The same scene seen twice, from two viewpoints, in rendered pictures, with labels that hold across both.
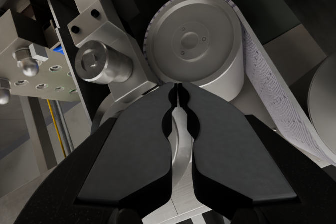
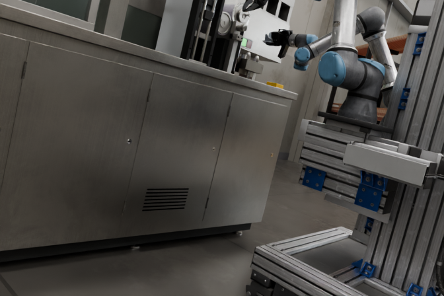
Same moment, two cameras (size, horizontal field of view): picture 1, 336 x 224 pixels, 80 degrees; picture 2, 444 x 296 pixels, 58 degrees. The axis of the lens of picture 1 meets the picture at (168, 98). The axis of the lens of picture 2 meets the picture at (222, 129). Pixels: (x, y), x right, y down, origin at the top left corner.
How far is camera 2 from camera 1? 213 cm
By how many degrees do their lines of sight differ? 32
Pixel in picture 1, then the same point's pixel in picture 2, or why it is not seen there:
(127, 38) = (234, 32)
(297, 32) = (156, 12)
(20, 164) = not seen: hidden behind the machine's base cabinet
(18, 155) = not seen: hidden behind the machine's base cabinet
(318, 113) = not seen: outside the picture
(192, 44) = (223, 22)
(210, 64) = (224, 15)
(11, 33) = (248, 62)
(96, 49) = (244, 28)
